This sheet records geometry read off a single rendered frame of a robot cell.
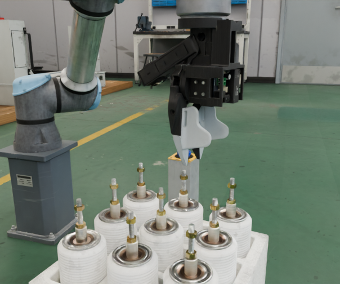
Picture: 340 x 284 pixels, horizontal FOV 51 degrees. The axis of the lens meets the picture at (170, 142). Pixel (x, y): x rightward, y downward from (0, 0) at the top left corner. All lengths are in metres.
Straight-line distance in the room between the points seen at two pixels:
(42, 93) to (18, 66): 2.26
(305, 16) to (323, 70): 0.83
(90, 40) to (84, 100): 0.23
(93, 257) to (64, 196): 0.57
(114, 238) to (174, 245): 0.14
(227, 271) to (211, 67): 0.42
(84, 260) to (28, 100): 0.60
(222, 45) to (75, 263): 0.48
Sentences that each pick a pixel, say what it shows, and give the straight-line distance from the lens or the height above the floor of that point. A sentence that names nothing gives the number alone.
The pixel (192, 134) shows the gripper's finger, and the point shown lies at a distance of 0.52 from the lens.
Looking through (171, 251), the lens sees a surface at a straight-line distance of 0.77.
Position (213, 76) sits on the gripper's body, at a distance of 0.49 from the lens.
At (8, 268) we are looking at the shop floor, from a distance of 1.20.
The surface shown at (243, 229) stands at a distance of 0.83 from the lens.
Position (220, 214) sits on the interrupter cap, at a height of 0.25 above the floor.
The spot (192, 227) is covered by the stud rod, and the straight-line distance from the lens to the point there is 0.61.
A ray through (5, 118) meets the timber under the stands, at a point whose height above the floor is 0.04.
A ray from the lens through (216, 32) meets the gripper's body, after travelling 0.50.
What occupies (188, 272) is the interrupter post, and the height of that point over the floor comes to 0.26.
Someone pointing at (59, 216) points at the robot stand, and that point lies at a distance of 1.28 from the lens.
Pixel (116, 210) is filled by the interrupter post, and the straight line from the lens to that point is 0.83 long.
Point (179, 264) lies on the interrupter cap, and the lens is 0.67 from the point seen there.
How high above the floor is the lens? 0.64
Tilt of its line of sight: 16 degrees down
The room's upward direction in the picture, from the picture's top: straight up
